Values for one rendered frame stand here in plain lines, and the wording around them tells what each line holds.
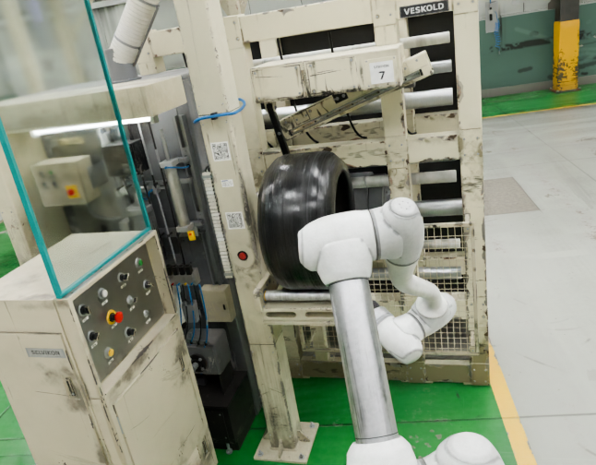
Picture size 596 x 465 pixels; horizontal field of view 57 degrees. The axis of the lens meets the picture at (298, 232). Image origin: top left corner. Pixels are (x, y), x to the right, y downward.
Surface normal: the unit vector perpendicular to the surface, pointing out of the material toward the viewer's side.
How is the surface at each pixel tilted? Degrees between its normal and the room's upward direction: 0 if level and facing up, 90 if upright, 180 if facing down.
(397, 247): 115
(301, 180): 37
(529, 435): 0
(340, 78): 90
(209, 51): 90
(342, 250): 59
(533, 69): 90
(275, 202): 54
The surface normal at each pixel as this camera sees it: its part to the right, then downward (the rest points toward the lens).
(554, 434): -0.15, -0.92
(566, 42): -0.11, 0.38
